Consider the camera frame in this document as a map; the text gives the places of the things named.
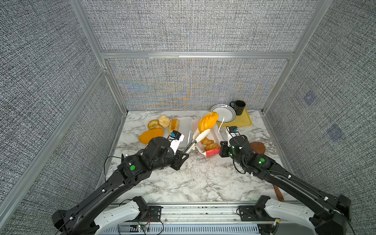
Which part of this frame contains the white and red paper bag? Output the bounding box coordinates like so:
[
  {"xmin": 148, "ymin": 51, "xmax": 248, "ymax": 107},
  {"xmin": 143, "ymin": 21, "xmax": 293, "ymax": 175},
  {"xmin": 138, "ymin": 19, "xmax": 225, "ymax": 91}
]
[{"xmin": 191, "ymin": 119, "xmax": 223, "ymax": 158}]

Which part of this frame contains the golden round scored bread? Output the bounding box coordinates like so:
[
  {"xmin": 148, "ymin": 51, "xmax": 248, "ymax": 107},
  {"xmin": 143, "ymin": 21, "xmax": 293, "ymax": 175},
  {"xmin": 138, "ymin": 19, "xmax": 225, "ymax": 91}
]
[{"xmin": 198, "ymin": 112, "xmax": 219, "ymax": 133}]

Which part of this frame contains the crescent croissant bread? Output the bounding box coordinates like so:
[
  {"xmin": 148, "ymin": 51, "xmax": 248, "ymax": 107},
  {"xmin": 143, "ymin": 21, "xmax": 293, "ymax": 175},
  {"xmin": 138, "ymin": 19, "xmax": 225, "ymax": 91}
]
[{"xmin": 200, "ymin": 137, "xmax": 214, "ymax": 146}]

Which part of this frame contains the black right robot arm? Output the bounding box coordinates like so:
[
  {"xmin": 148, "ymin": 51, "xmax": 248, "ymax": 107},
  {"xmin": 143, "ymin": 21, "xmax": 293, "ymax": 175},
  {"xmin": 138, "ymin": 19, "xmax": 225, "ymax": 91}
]
[{"xmin": 219, "ymin": 135, "xmax": 351, "ymax": 235}]

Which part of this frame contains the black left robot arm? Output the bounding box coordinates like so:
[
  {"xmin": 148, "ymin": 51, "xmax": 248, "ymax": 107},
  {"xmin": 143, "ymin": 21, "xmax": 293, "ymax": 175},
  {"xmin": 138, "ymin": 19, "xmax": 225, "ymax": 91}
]
[{"xmin": 52, "ymin": 137, "xmax": 189, "ymax": 235}]

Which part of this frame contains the large orange oval bread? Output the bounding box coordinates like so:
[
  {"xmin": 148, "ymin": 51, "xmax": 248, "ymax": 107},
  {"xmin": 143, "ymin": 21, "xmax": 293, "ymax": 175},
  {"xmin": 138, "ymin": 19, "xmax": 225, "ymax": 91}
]
[{"xmin": 139, "ymin": 128, "xmax": 164, "ymax": 145}]

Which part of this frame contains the wooden spatula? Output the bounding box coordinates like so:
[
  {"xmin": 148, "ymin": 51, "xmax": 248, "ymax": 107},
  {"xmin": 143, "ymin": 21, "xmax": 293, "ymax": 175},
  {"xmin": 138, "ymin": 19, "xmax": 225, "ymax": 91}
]
[{"xmin": 250, "ymin": 142, "xmax": 285, "ymax": 202}]

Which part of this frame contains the yellow cutting board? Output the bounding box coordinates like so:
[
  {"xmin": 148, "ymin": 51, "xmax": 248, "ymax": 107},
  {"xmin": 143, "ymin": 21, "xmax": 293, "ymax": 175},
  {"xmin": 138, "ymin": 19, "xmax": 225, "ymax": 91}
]
[{"xmin": 217, "ymin": 109, "xmax": 252, "ymax": 127}]

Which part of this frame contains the ridged yellow pastry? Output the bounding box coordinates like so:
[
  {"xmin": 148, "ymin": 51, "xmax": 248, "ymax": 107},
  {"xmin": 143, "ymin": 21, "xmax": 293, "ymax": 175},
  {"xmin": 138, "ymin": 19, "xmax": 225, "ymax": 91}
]
[{"xmin": 169, "ymin": 118, "xmax": 179, "ymax": 133}]

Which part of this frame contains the small round bun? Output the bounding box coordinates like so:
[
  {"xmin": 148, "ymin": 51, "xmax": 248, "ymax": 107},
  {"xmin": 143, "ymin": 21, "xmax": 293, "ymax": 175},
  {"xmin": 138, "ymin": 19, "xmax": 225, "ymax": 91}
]
[{"xmin": 147, "ymin": 120, "xmax": 162, "ymax": 130}]

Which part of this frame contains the pale knotted bun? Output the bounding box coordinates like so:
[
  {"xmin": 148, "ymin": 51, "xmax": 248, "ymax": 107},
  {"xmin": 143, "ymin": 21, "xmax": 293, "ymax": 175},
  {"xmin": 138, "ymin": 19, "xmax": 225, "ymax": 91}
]
[{"xmin": 158, "ymin": 115, "xmax": 170, "ymax": 128}]

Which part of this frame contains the black rimmed white bowl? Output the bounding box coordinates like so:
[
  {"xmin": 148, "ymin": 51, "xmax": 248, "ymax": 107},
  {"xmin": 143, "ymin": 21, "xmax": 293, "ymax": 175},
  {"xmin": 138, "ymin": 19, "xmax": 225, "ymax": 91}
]
[{"xmin": 210, "ymin": 104, "xmax": 236, "ymax": 123}]

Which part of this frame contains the white rectangular tray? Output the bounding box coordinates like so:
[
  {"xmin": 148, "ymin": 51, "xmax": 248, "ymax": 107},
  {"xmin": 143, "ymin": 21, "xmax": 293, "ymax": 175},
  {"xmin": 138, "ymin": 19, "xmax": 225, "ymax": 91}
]
[{"xmin": 177, "ymin": 117, "xmax": 193, "ymax": 150}]

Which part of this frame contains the black mug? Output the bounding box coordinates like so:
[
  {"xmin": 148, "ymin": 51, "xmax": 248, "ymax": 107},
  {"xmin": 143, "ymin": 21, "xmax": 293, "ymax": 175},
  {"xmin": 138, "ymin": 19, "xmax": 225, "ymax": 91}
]
[{"xmin": 230, "ymin": 100, "xmax": 246, "ymax": 116}]

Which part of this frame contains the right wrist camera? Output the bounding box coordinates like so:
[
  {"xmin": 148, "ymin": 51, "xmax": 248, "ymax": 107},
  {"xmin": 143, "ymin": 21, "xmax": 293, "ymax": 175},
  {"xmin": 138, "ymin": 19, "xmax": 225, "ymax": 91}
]
[{"xmin": 226, "ymin": 126, "xmax": 240, "ymax": 146}]

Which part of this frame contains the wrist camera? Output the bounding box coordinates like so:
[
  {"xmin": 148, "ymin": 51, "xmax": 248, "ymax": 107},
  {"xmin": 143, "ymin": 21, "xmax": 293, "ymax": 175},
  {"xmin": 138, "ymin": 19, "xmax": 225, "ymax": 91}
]
[
  {"xmin": 226, "ymin": 126, "xmax": 240, "ymax": 146},
  {"xmin": 168, "ymin": 130, "xmax": 185, "ymax": 154}
]

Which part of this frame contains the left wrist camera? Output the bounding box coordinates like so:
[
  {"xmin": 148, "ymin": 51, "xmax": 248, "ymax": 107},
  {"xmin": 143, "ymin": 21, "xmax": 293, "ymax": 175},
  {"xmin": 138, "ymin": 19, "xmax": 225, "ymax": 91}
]
[{"xmin": 168, "ymin": 130, "xmax": 185, "ymax": 154}]

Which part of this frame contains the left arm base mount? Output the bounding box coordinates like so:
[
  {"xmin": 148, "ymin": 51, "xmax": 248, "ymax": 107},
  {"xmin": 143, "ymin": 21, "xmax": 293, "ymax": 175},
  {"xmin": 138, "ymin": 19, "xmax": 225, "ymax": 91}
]
[{"xmin": 132, "ymin": 206, "xmax": 163, "ymax": 223}]

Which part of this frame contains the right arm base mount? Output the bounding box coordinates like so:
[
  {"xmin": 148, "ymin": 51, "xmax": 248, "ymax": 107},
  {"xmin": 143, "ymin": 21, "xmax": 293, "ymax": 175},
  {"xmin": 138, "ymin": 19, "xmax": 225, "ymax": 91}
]
[{"xmin": 236, "ymin": 205, "xmax": 275, "ymax": 222}]

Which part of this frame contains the aluminium front rail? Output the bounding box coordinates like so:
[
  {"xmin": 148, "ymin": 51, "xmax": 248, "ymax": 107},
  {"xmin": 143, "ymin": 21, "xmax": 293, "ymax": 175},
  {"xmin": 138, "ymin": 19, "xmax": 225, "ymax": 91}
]
[{"xmin": 71, "ymin": 202, "xmax": 324, "ymax": 235}]

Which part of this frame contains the aluminium cage frame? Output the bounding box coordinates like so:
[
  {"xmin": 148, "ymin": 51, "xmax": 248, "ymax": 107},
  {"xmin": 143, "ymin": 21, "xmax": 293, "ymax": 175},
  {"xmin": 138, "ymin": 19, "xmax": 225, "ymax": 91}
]
[{"xmin": 0, "ymin": 0, "xmax": 334, "ymax": 218}]

